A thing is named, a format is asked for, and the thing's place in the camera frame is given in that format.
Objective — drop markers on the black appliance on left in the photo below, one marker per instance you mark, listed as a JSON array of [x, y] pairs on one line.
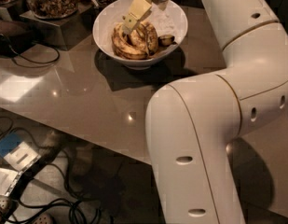
[[15, 37]]

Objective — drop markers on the glass jar of nuts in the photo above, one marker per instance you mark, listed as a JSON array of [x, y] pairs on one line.
[[52, 9]]

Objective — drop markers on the white paper sheet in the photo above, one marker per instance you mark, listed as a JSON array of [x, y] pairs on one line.
[[8, 180]]

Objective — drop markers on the white ceramic bowl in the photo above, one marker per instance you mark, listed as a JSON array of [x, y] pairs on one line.
[[112, 15]]

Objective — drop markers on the blue and white box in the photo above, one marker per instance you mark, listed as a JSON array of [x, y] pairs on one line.
[[17, 153]]

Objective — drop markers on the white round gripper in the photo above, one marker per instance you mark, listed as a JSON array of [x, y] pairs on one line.
[[137, 10]]

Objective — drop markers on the white paper bowl liner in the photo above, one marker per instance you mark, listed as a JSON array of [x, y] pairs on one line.
[[162, 20]]

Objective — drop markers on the large curved spotted banana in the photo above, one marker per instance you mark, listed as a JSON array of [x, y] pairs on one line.
[[122, 47]]

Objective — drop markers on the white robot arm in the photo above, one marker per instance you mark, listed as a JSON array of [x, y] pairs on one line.
[[190, 121]]

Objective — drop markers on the spotted banana with green stem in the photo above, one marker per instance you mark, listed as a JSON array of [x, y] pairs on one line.
[[149, 36]]

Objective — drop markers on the middle spotted banana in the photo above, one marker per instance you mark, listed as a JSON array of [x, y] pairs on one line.
[[137, 39]]

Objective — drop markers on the grey metal stand block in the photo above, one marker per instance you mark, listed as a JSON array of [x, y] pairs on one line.
[[64, 33]]

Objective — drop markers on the small banana right side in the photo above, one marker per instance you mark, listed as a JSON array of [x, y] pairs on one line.
[[165, 40]]

